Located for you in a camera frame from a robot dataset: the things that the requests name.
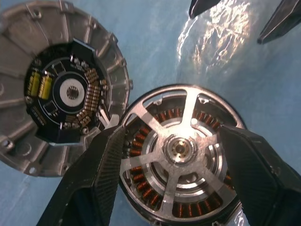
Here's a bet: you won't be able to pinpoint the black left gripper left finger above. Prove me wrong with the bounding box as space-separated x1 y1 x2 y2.
35 124 127 226

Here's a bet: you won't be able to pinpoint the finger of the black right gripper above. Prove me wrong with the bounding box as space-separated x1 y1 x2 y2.
189 0 222 19
257 0 301 45

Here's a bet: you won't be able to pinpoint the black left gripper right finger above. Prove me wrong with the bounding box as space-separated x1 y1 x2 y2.
218 124 301 226

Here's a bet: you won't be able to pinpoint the silver motor base copper windings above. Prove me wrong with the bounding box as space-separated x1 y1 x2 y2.
122 94 247 226

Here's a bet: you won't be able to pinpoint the electric motor with copper windings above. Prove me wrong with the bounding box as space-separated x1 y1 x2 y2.
119 83 247 224

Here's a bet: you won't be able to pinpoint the silver motor cover circuit board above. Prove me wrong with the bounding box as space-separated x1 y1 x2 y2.
0 0 134 178

